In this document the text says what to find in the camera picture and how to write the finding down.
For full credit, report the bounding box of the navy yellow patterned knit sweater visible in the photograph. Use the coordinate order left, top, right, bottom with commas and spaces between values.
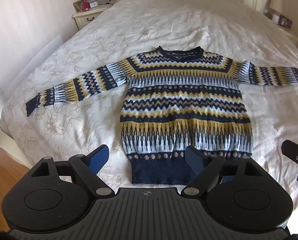
26, 45, 298, 186

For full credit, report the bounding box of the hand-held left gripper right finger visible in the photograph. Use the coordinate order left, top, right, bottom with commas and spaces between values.
181, 145, 261, 197

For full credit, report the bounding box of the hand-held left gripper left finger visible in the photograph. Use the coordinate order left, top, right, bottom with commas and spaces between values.
30, 144, 116, 197

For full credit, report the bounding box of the dark picture frame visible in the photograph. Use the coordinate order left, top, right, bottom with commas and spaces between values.
279, 15, 293, 30

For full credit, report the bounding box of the cream nightstand with dark handle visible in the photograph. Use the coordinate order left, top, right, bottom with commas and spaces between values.
71, 3, 114, 32

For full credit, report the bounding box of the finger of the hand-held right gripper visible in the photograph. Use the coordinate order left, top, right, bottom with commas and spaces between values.
281, 140, 298, 166

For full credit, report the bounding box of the cream bed footboard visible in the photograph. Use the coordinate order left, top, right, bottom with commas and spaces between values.
0, 123, 33, 170

